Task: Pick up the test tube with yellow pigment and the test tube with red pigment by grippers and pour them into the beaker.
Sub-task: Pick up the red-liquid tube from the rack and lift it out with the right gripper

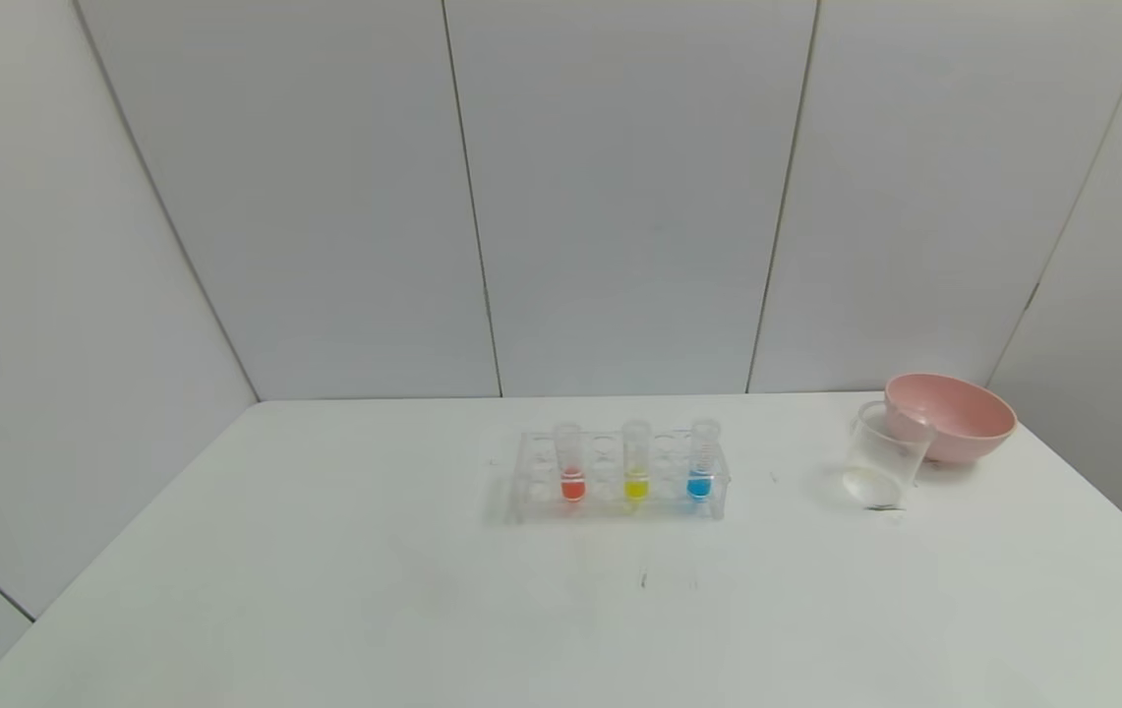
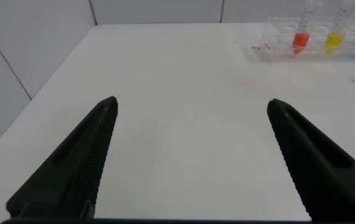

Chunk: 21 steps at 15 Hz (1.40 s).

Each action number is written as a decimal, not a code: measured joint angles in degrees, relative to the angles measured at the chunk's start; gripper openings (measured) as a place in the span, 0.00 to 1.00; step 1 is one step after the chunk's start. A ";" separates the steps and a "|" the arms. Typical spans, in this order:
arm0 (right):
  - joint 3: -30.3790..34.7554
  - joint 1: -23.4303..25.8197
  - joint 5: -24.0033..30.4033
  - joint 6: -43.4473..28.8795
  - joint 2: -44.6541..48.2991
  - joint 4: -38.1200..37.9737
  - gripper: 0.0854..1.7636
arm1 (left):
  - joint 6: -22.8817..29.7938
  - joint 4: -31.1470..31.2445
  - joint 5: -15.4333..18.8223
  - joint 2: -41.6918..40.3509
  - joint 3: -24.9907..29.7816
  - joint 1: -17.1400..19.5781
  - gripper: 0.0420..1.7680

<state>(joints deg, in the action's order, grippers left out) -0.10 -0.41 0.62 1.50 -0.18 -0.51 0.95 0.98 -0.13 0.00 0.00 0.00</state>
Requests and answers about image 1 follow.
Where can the test tube with red pigment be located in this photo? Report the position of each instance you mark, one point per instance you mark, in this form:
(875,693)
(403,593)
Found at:
(570,462)

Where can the test tube with yellow pigment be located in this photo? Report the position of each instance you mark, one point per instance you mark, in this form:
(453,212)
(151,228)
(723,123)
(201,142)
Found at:
(636,457)

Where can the clear plastic test tube rack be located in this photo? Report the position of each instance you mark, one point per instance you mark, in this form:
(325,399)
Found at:
(605,462)

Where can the test tube with blue pigment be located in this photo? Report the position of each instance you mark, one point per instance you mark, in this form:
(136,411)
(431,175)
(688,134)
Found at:
(704,457)

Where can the clear glass beaker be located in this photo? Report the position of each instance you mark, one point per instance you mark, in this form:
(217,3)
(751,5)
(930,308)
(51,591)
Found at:
(880,457)

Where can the pink bowl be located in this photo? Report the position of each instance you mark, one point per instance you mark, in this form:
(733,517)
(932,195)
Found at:
(964,413)

